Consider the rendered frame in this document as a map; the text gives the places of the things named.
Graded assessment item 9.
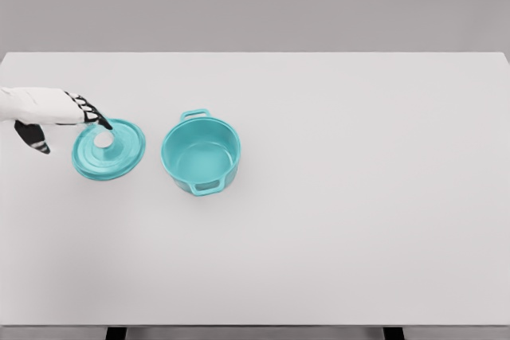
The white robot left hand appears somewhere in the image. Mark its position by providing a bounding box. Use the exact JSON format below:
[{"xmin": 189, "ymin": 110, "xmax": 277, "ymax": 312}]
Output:
[{"xmin": 10, "ymin": 87, "xmax": 114, "ymax": 155}]

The teal pot with handles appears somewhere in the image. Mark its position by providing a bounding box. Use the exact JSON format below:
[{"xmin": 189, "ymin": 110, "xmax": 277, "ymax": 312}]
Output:
[{"xmin": 160, "ymin": 107, "xmax": 242, "ymax": 197}]

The teal pot lid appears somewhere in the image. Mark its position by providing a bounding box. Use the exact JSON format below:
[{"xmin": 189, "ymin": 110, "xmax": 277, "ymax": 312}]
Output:
[{"xmin": 71, "ymin": 117, "xmax": 147, "ymax": 182}]

